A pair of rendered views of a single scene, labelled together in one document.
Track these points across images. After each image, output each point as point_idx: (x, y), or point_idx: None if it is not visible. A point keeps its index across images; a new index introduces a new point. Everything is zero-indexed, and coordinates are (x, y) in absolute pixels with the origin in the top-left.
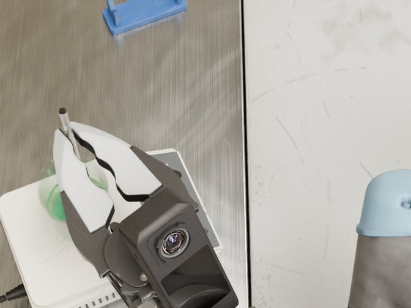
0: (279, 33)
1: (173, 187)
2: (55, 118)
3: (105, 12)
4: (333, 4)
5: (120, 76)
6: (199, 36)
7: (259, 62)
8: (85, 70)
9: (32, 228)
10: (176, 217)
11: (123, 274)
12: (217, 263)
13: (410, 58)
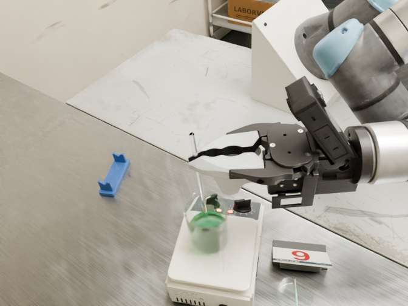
0: (172, 136)
1: (262, 127)
2: (133, 245)
3: (101, 191)
4: (176, 115)
5: (137, 204)
6: (147, 164)
7: (180, 150)
8: (121, 217)
9: (199, 267)
10: (308, 82)
11: (300, 161)
12: (327, 108)
13: (221, 104)
